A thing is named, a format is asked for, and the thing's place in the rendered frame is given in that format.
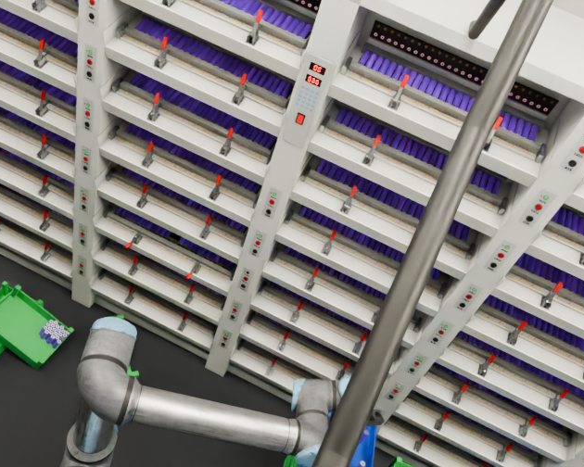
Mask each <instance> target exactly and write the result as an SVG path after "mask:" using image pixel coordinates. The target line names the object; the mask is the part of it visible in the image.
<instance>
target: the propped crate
mask: <svg viewBox="0 0 584 467"><path fill-rule="evenodd" d="M20 288H21V286H19V285H16V286H15V288H14V289H13V290H12V291H11V292H10V293H9V294H8V295H6V296H5V297H4V298H3V299H2V300H1V301H0V342H1V343H2V344H3V345H4V346H6V347H7V348H9V349H10V350H11V351H12V352H14V353H15V354H16V355H18V356H19V357H20V358H21V359H23V360H24V361H26V362H27V363H28V364H29V365H31V366H32V367H33V368H34V369H35V370H36V371H37V370H38V369H39V368H40V367H41V366H42V365H43V363H44V362H45V361H46V360H47V359H48V358H49V357H50V356H51V355H52V354H53V353H54V351H55V350H56V349H57V348H52V346H53V345H51V343H50V344H47V343H46V340H45V339H41V338H40V335H39V332H40V331H41V329H42V328H43V327H44V326H45V325H46V324H47V323H48V322H49V321H50V320H53V321H57V322H58V325H59V326H61V325H63V326H64V330H65V331H67V330H68V331H67V332H69V333H70V334H71V333H72V332H73V331H74V329H73V328H71V327H70V328H68V327H66V326H65V325H64V324H63V323H62V322H60V321H59V320H58V319H56V318H55V317H54V316H53V315H51V314H50V313H49V312H48V311H46V310H45V309H44V308H42V307H41V306H40V305H39V304H37V303H36V302H35V301H34V300H32V299H31V298H30V297H29V296H27V295H26V294H25V293H24V292H22V291H21V290H20ZM70 334H69V335H70ZM69 335H68V336H69ZM68 336H67V337H68ZM67 337H66V338H67ZM66 338H65V339H66ZM65 339H64V340H63V341H62V342H61V343H60V344H59V345H58V347H59V346H60V345H61V344H62V343H63V342H64V341H65Z"/></svg>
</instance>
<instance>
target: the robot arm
mask: <svg viewBox="0 0 584 467"><path fill-rule="evenodd" d="M136 335H137V332H136V329H135V327H134V326H133V325H132V324H130V323H129V322H127V321H125V320H122V319H119V318H113V317H106V318H101V319H98V320H96V321H95V322H94V324H93V326H92V328H91V329H90V334H89V336H88V339H87V342H86V345H85V348H84V351H83V355H82V358H81V361H80V364H79V366H78V368H77V372H76V383H77V387H78V390H79V393H80V400H79V406H78V412H77V419H76V422H75V424H74V425H73V426H72V427H71V428H70V431H69V433H68V437H67V443H66V449H65V453H64V456H63V459H62V462H61V464H60V467H110V464H111V460H112V456H113V452H114V448H115V445H116V442H117V439H118V427H117V425H119V426H123V425H124V424H126V423H127V422H130V421H132V422H137V423H144V424H149V425H154V426H158V427H163V428H167V429H172V430H176V431H181V432H186V433H190V434H194V435H203V436H207V437H212V438H217V439H220V440H225V441H230V442H235V443H239V444H244V445H248V446H252V447H257V448H266V449H270V450H274V451H279V452H284V453H285V454H287V455H292V456H296V457H295V461H296V463H297V464H299V465H301V466H307V467H311V466H312V464H313V462H314V459H315V457H316V455H317V452H318V450H319V447H320V446H321V444H322V441H323V439H324V436H325V433H326V431H327V429H328V427H329V424H330V422H331V421H332V419H333V416H334V414H335V412H336V408H337V406H338V404H339V402H340V399H341V398H342V396H343V393H344V391H345V389H346V387H347V384H348V382H349V379H350V377H351V374H350V375H347V376H345V377H343V378H342V379H341V380H313V379H298V380H296V381H295V382H294V384H293V394H292V404H291V411H293V412H295V413H296V419H287V418H284V417H280V416H275V415H271V414H267V413H263V412H258V411H254V410H247V409H243V408H238V407H235V406H231V405H226V404H222V403H218V402H214V401H210V400H206V399H202V398H194V397H189V396H186V395H182V394H177V393H173V392H169V391H165V390H161V389H157V388H153V387H148V386H144V385H140V384H139V382H138V380H137V379H136V377H133V376H129V375H127V371H128V368H129V365H130V361H131V357H132V353H133V347H134V343H135V341H136ZM328 412H333V413H331V416H328ZM328 421H329V422H328ZM383 422H384V419H383V416H382V414H381V412H380V410H379V409H373V412H372V414H371V417H370V419H369V421H368V423H367V425H366V426H374V425H381V424H382V423H383Z"/></svg>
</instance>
